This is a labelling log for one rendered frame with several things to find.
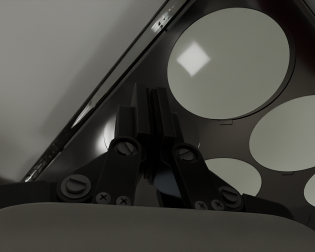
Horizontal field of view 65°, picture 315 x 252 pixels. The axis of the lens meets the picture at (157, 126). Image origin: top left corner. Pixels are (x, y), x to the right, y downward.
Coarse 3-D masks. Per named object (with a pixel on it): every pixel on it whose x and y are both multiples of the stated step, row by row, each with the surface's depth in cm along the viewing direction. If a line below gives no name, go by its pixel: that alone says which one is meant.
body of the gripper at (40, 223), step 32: (0, 224) 5; (32, 224) 6; (64, 224) 6; (96, 224) 6; (128, 224) 6; (160, 224) 6; (192, 224) 6; (224, 224) 7; (256, 224) 7; (288, 224) 7
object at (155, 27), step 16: (176, 0) 18; (160, 16) 18; (144, 32) 19; (160, 32) 19; (128, 48) 20; (144, 48) 20; (128, 64) 21; (112, 80) 22; (96, 96) 23; (80, 112) 24; (64, 128) 26; (64, 144) 27; (48, 160) 29; (32, 176) 30
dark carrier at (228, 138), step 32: (224, 0) 18; (256, 0) 18; (288, 0) 18; (288, 32) 19; (160, 64) 21; (288, 64) 21; (128, 96) 23; (288, 96) 22; (96, 128) 26; (192, 128) 25; (224, 128) 25; (64, 160) 29; (288, 192) 31
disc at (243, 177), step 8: (208, 160) 28; (216, 160) 28; (224, 160) 28; (232, 160) 28; (240, 160) 28; (208, 168) 29; (216, 168) 29; (224, 168) 29; (232, 168) 28; (240, 168) 28; (248, 168) 28; (224, 176) 29; (232, 176) 29; (240, 176) 29; (248, 176) 29; (256, 176) 29; (232, 184) 30; (240, 184) 30; (248, 184) 30; (256, 184) 30; (240, 192) 31; (248, 192) 31; (256, 192) 31
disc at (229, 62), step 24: (192, 24) 19; (216, 24) 19; (240, 24) 19; (264, 24) 19; (192, 48) 20; (216, 48) 20; (240, 48) 20; (264, 48) 20; (288, 48) 20; (168, 72) 21; (192, 72) 21; (216, 72) 21; (240, 72) 21; (264, 72) 21; (192, 96) 23; (216, 96) 23; (240, 96) 23; (264, 96) 23
